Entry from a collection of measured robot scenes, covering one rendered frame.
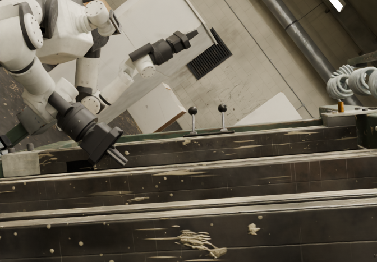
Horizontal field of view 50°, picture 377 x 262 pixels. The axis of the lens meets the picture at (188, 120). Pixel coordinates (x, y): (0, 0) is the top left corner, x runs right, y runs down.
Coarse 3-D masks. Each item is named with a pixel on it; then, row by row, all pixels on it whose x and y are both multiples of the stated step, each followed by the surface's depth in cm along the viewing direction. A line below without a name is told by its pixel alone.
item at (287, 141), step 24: (336, 120) 115; (120, 144) 128; (144, 144) 123; (168, 144) 122; (192, 144) 121; (216, 144) 120; (240, 144) 119; (264, 144) 118; (288, 144) 117; (312, 144) 116; (336, 144) 115; (24, 168) 128; (48, 168) 127; (72, 168) 126; (96, 168) 125
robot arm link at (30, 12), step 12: (12, 0) 92; (24, 0) 98; (0, 12) 90; (12, 12) 90; (24, 12) 88; (36, 12) 101; (24, 24) 86; (36, 24) 91; (24, 36) 86; (36, 36) 89; (36, 48) 90
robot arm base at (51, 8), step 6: (0, 0) 108; (48, 0) 111; (54, 0) 112; (48, 6) 110; (54, 6) 113; (48, 12) 110; (54, 12) 115; (48, 18) 111; (54, 18) 117; (48, 24) 112; (54, 24) 119; (42, 30) 117; (48, 30) 115; (48, 36) 118
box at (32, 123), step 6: (24, 108) 186; (18, 114) 186; (24, 114) 186; (30, 114) 185; (24, 120) 186; (30, 120) 186; (36, 120) 185; (42, 120) 185; (54, 120) 189; (24, 126) 186; (30, 126) 186; (36, 126) 185; (42, 126) 185; (48, 126) 192; (30, 132) 186; (36, 132) 188; (42, 132) 195
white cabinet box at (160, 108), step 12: (144, 96) 658; (156, 96) 654; (168, 96) 650; (132, 108) 661; (144, 108) 657; (156, 108) 654; (168, 108) 650; (180, 108) 650; (144, 120) 657; (156, 120) 653; (168, 120) 649; (144, 132) 656
